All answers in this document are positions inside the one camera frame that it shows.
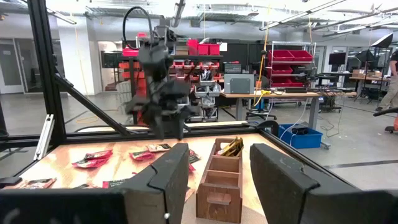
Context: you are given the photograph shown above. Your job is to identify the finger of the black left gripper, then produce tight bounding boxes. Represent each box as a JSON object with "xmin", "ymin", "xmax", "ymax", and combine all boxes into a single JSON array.
[
  {"xmin": 169, "ymin": 116, "xmax": 187, "ymax": 141},
  {"xmin": 150, "ymin": 116, "xmax": 167, "ymax": 140}
]

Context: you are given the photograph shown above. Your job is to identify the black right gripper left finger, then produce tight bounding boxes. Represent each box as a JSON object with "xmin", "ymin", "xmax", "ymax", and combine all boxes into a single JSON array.
[{"xmin": 123, "ymin": 142, "xmax": 190, "ymax": 224}]

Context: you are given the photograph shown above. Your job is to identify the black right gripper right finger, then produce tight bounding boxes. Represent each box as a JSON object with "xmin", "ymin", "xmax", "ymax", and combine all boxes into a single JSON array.
[{"xmin": 249, "ymin": 142, "xmax": 359, "ymax": 224}]

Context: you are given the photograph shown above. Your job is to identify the yellow tea packet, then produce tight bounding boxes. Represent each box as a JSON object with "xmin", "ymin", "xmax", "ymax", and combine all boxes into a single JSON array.
[
  {"xmin": 216, "ymin": 145, "xmax": 233, "ymax": 157},
  {"xmin": 233, "ymin": 137, "xmax": 245, "ymax": 157},
  {"xmin": 221, "ymin": 138, "xmax": 241, "ymax": 156}
]

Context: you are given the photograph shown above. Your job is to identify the wooden compartment tea box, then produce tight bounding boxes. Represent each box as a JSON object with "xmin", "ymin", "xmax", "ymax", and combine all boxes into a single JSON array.
[{"xmin": 195, "ymin": 136, "xmax": 245, "ymax": 224}]

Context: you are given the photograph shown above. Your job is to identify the black rack with red bins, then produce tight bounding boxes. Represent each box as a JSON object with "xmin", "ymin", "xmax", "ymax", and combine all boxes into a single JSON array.
[{"xmin": 118, "ymin": 30, "xmax": 224, "ymax": 124}]

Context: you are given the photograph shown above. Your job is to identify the blue plastic bin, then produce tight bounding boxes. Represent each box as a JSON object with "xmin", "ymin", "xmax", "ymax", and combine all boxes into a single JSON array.
[{"xmin": 277, "ymin": 123, "xmax": 324, "ymax": 150}]

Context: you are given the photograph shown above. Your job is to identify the grey machine box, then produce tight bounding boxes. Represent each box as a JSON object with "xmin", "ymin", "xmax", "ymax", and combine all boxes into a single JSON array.
[{"xmin": 223, "ymin": 73, "xmax": 255, "ymax": 95}]

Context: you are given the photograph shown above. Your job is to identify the black office chair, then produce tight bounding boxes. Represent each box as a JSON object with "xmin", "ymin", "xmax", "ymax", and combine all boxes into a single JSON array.
[
  {"xmin": 245, "ymin": 74, "xmax": 278, "ymax": 121},
  {"xmin": 373, "ymin": 107, "xmax": 398, "ymax": 134}
]

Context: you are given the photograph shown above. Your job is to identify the wooden top desk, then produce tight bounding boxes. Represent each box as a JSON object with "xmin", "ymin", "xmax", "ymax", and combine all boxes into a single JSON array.
[{"xmin": 219, "ymin": 89, "xmax": 358, "ymax": 131}]

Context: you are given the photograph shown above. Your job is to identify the silver aluminium bar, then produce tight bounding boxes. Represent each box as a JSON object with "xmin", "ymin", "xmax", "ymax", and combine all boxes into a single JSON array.
[{"xmin": 33, "ymin": 113, "xmax": 55, "ymax": 161}]

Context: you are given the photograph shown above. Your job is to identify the black computer monitor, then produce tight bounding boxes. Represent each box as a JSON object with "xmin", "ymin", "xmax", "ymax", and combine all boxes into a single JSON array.
[{"xmin": 328, "ymin": 52, "xmax": 347, "ymax": 67}]

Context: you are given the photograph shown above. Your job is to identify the person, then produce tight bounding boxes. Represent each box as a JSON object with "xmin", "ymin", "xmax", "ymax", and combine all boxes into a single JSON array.
[{"xmin": 374, "ymin": 49, "xmax": 398, "ymax": 113}]

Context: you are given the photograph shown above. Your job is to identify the black softbox light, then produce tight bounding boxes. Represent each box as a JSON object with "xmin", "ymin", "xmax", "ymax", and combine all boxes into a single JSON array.
[{"xmin": 369, "ymin": 32, "xmax": 394, "ymax": 49}]

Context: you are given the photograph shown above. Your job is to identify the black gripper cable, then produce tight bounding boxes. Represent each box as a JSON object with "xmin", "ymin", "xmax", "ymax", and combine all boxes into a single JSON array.
[{"xmin": 122, "ymin": 6, "xmax": 155, "ymax": 50}]

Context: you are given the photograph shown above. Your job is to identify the yellow hanging cable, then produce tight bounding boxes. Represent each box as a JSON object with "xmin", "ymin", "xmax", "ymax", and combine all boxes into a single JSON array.
[{"xmin": 253, "ymin": 4, "xmax": 271, "ymax": 106}]

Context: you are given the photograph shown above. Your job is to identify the wire shelf with red bins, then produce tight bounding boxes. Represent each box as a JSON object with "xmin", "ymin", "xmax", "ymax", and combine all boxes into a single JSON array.
[{"xmin": 267, "ymin": 40, "xmax": 317, "ymax": 88}]

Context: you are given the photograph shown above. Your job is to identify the black aluminium table frame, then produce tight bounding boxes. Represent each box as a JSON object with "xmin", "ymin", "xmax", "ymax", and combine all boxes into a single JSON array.
[{"xmin": 0, "ymin": 0, "xmax": 373, "ymax": 192}]

